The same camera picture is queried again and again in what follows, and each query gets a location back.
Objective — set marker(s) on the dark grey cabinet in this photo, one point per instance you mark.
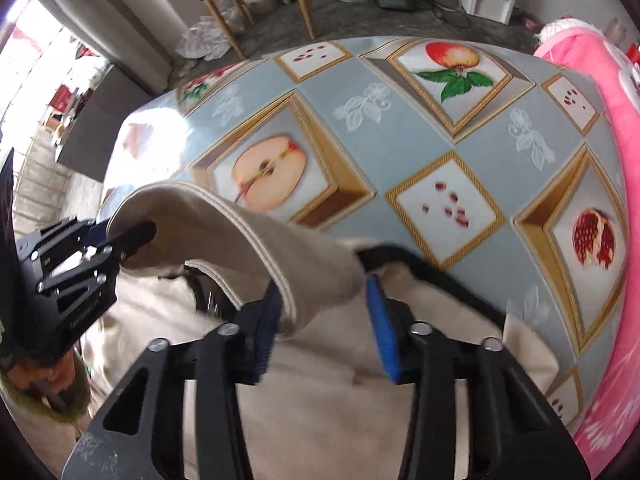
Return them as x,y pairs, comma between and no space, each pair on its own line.
100,110

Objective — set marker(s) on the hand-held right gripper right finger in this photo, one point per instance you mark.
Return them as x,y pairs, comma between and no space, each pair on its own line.
382,325

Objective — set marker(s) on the fruit print tablecloth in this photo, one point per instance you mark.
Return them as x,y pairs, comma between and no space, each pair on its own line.
400,125

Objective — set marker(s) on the pink blanket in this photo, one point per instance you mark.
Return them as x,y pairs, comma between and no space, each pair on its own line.
620,310

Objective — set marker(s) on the cream jacket with black trim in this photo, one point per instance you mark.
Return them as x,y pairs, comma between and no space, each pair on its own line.
310,410

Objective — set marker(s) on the crumpled clear plastic bag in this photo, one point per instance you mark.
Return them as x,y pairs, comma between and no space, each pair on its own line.
205,40

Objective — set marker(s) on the small red object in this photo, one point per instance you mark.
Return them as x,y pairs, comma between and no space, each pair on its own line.
634,54

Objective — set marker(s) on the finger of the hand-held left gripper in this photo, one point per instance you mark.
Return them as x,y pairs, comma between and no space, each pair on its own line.
90,280
65,237

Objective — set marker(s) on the person's left hand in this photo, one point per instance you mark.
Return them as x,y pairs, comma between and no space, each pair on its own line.
35,375

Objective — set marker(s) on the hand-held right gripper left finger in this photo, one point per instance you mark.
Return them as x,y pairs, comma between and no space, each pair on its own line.
262,350

